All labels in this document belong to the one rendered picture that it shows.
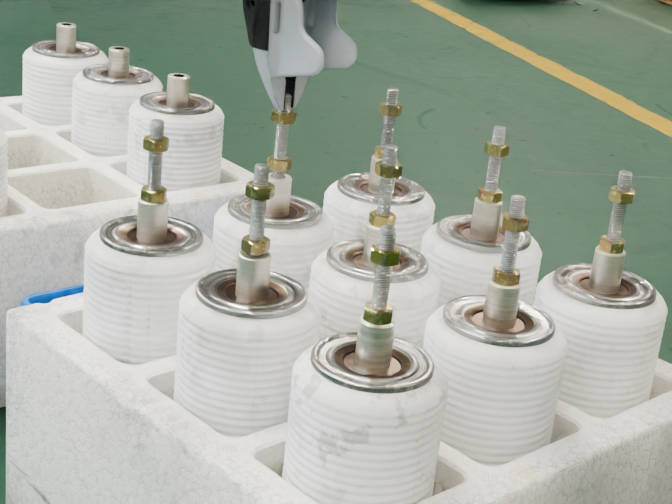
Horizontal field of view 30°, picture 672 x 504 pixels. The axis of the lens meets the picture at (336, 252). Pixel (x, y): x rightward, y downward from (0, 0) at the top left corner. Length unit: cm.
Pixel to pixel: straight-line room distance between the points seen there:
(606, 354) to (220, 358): 28
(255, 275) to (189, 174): 44
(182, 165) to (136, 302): 37
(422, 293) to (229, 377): 16
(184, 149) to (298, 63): 34
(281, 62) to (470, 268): 21
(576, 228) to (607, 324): 94
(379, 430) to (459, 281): 26
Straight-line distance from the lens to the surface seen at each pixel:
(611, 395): 93
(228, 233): 97
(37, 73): 145
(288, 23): 93
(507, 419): 83
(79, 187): 131
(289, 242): 96
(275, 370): 82
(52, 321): 96
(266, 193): 81
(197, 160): 126
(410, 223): 105
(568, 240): 178
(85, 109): 136
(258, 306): 82
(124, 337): 92
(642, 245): 181
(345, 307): 89
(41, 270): 117
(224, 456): 80
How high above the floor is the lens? 59
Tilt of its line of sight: 21 degrees down
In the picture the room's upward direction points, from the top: 6 degrees clockwise
